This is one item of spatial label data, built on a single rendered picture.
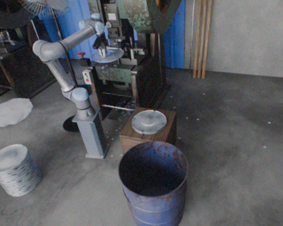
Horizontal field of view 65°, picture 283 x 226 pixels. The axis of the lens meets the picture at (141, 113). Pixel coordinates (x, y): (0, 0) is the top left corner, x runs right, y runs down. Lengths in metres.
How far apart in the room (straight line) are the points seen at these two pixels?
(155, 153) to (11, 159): 1.13
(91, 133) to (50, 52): 0.74
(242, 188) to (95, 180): 1.17
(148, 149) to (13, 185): 1.12
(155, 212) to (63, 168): 1.09
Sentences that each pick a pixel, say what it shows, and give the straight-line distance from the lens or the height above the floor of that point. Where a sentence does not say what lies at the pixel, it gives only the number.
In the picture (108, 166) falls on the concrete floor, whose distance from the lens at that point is 2.05.
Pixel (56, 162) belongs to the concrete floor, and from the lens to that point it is 2.27.
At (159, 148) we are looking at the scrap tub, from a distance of 1.54.
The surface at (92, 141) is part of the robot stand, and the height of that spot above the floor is 0.22.
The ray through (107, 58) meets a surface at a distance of 2.02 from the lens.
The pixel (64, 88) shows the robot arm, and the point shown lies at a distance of 1.88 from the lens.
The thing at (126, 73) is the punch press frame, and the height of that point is 0.60.
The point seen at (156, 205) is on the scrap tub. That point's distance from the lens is 1.33.
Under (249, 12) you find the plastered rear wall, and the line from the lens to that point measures 3.13.
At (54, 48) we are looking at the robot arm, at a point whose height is 1.06.
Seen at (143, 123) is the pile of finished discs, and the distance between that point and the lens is 1.82.
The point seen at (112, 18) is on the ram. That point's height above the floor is 1.05.
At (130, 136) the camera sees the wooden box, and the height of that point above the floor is 0.35.
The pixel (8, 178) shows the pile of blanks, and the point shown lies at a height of 0.23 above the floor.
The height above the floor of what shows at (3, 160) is 0.31.
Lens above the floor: 1.53
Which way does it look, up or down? 37 degrees down
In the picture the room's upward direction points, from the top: 7 degrees counter-clockwise
